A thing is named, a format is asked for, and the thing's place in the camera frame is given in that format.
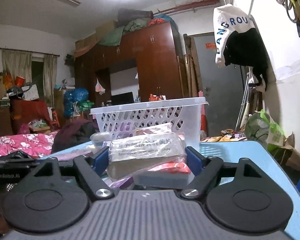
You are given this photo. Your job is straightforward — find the black hanging garment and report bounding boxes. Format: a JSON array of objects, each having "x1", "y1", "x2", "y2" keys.
[{"x1": 223, "y1": 28, "x2": 268, "y2": 90}]

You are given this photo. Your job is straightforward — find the orange white hanging bag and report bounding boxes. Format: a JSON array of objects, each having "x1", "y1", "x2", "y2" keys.
[{"x1": 95, "y1": 79, "x2": 106, "y2": 95}]

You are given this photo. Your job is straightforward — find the white perforated plastic basket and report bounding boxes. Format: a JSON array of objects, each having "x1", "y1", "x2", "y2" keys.
[{"x1": 90, "y1": 97, "x2": 207, "y2": 150}]

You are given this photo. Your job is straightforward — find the red cigarette box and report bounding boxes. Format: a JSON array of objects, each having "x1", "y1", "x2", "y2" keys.
[{"x1": 133, "y1": 162, "x2": 194, "y2": 190}]

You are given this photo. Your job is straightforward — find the pink floral bedding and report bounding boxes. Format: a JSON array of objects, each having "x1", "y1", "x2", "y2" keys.
[{"x1": 0, "y1": 132, "x2": 57, "y2": 159}]

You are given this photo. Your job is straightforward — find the white medicine box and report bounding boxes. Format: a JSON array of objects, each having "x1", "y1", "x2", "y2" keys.
[{"x1": 107, "y1": 132, "x2": 186, "y2": 180}]

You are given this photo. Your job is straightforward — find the green plastic bag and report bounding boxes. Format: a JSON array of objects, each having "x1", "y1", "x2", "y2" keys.
[{"x1": 244, "y1": 110, "x2": 286, "y2": 151}]

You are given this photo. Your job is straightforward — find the grey metal door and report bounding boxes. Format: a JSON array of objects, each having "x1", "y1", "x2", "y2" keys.
[{"x1": 184, "y1": 32, "x2": 244, "y2": 137}]

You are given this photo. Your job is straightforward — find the beige window curtains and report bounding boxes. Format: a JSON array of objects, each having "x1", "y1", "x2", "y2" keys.
[{"x1": 1, "y1": 49, "x2": 58, "y2": 107}]

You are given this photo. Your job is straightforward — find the white cap with blue letters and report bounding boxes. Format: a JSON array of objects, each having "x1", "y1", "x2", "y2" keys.
[{"x1": 213, "y1": 4, "x2": 255, "y2": 67}]

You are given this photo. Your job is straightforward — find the dark red wooden wardrobe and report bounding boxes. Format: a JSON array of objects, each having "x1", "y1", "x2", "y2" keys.
[{"x1": 74, "y1": 21, "x2": 189, "y2": 107}]

